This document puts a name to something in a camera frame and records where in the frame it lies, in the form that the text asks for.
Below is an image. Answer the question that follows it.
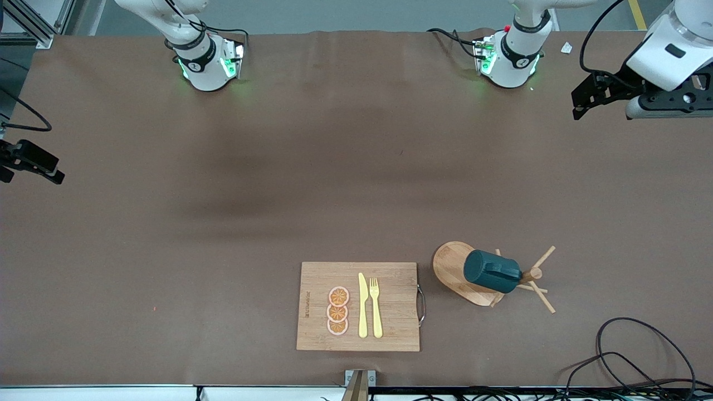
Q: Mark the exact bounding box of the dark green cup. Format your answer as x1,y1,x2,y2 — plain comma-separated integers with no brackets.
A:
463,250,523,294

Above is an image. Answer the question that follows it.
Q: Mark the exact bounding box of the wooden mug rack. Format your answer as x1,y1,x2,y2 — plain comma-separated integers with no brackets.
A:
433,241,556,314

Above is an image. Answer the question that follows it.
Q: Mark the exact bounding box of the yellow plastic fork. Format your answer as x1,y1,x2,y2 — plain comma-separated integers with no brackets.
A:
370,277,384,339

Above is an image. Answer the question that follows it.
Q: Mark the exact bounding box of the yellow plastic knife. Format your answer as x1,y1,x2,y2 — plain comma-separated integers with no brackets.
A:
358,272,369,339

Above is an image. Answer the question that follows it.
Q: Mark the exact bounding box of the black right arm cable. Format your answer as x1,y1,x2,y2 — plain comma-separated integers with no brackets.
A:
0,86,53,133

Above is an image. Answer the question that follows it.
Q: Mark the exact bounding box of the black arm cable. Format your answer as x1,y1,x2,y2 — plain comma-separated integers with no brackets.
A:
579,0,633,90
0,86,53,133

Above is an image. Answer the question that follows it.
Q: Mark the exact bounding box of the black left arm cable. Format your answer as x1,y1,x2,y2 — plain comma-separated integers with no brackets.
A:
579,0,633,90

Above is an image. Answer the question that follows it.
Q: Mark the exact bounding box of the aluminium frame profile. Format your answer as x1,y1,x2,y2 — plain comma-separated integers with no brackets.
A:
0,0,76,50

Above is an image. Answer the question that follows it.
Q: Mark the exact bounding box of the black looped cable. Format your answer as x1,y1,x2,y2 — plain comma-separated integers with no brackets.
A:
596,317,697,390

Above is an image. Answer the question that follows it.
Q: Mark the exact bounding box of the thin black cable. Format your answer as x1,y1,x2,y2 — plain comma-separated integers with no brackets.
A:
563,351,675,393

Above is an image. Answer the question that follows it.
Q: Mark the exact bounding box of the wooden cutting board, metal handle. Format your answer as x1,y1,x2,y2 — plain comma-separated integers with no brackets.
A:
296,262,426,353

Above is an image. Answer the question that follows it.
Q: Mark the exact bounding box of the metal bracket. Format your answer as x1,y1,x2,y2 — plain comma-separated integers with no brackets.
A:
341,369,377,401

